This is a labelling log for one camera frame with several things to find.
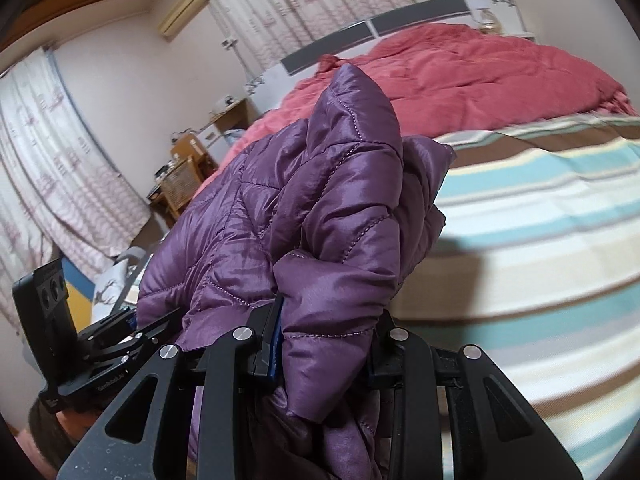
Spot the glass table lamp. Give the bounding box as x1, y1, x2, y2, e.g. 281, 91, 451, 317
472, 6, 500, 35

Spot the white deer print pillow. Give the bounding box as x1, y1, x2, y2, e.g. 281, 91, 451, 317
92, 255, 139, 319

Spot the purple quilted jacket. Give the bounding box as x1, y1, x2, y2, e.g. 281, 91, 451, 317
135, 64, 456, 480

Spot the pink patterned curtain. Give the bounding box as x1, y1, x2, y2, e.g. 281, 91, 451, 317
0, 47, 153, 322
190, 0, 416, 87

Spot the wooden desk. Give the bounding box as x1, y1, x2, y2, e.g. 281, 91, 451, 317
170, 97, 251, 166

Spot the striped bed sheet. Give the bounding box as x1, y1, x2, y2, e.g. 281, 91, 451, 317
390, 112, 640, 480

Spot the pink comforter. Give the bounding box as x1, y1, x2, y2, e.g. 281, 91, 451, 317
192, 22, 640, 196

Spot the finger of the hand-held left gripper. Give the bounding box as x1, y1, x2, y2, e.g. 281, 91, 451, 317
100, 306, 183, 368
77, 310, 139, 348

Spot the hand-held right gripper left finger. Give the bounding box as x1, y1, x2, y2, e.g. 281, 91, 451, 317
56, 296, 286, 480

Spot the wicker back chair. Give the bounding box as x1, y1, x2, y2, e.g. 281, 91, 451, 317
146, 155, 211, 221

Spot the person's left forearm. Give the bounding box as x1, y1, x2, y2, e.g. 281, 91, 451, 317
27, 397, 101, 472

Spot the grey and yellow sofa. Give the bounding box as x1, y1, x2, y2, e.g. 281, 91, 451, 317
62, 257, 101, 334

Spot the cream air conditioner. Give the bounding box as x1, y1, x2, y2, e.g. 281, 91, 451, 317
157, 0, 211, 37

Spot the grey panel headboard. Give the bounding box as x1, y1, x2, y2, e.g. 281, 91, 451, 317
280, 0, 473, 77

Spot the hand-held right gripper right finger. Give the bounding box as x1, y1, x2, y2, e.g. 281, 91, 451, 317
367, 310, 585, 480

